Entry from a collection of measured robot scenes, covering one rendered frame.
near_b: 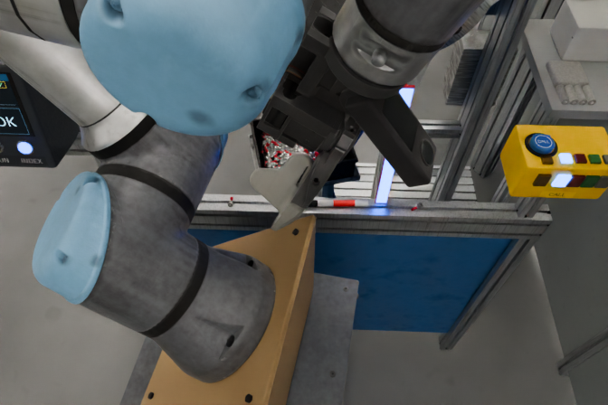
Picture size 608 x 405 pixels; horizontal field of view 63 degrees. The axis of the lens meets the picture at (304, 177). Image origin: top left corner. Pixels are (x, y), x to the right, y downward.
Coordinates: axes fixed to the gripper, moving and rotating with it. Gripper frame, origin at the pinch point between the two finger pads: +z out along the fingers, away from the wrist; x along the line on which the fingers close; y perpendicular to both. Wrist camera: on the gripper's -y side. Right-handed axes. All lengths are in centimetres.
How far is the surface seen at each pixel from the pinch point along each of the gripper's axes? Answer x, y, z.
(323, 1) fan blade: -63, 8, 28
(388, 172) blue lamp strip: -28.2, -18.5, 26.8
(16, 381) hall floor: 24, 37, 155
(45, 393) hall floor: 24, 26, 150
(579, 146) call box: -37, -43, 6
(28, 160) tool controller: -1, 37, 37
